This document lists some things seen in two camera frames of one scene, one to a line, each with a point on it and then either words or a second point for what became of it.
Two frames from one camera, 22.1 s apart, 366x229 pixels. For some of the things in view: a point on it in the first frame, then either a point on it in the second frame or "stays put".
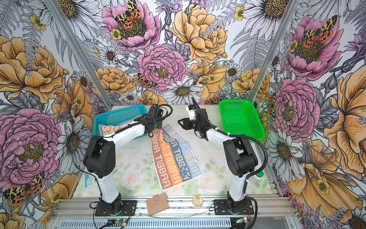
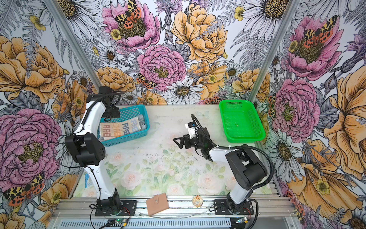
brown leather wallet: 157,203 stays put
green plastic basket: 238,117 stays put
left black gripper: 159,121 -> 115,113
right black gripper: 185,121 -> 187,139
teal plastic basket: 117,114 stays put
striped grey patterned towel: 176,163 -> 115,130
